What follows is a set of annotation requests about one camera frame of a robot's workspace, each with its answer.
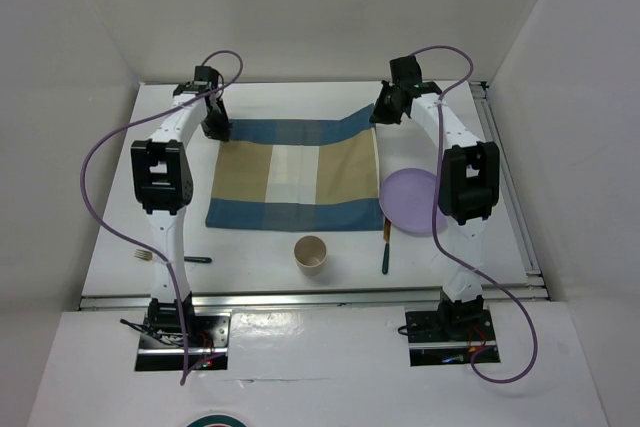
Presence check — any blue tan white placemat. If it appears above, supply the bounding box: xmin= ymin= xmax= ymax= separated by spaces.
xmin=205 ymin=106 xmax=383 ymax=232

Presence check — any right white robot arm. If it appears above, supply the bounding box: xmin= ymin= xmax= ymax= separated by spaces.
xmin=370 ymin=55 xmax=500 ymax=340

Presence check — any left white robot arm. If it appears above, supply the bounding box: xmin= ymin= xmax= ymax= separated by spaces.
xmin=130 ymin=65 xmax=232 ymax=346

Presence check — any purple plate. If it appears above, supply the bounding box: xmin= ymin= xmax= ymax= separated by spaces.
xmin=379 ymin=168 xmax=436 ymax=236

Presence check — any beige cup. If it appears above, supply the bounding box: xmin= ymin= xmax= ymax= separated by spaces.
xmin=293 ymin=235 xmax=327 ymax=276

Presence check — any green round sticker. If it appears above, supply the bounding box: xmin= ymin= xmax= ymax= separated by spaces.
xmin=187 ymin=413 xmax=247 ymax=427

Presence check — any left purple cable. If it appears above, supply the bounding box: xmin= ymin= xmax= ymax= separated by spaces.
xmin=79 ymin=49 xmax=245 ymax=386

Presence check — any purple cable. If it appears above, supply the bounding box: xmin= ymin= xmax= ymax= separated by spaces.
xmin=412 ymin=44 xmax=539 ymax=386
xmin=79 ymin=49 xmax=245 ymax=386

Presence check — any green handled gold knife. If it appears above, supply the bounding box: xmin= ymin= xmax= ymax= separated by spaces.
xmin=381 ymin=217 xmax=391 ymax=275

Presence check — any green handled gold fork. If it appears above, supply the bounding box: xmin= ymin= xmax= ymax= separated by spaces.
xmin=134 ymin=249 xmax=212 ymax=264

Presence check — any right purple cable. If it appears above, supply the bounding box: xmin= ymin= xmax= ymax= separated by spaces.
xmin=412 ymin=44 xmax=539 ymax=386

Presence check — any front aluminium rail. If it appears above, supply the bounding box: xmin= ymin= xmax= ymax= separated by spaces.
xmin=77 ymin=282 xmax=551 ymax=312

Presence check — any aluminium rail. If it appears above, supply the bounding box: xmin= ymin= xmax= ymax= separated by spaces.
xmin=469 ymin=81 xmax=547 ymax=291
xmin=77 ymin=282 xmax=551 ymax=312

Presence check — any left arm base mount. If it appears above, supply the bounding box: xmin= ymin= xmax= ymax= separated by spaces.
xmin=120 ymin=313 xmax=231 ymax=372

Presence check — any right aluminium rail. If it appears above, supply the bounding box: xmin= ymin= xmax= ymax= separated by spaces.
xmin=469 ymin=81 xmax=547 ymax=291

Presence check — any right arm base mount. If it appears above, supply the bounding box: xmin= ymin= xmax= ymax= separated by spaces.
xmin=397 ymin=310 xmax=500 ymax=367

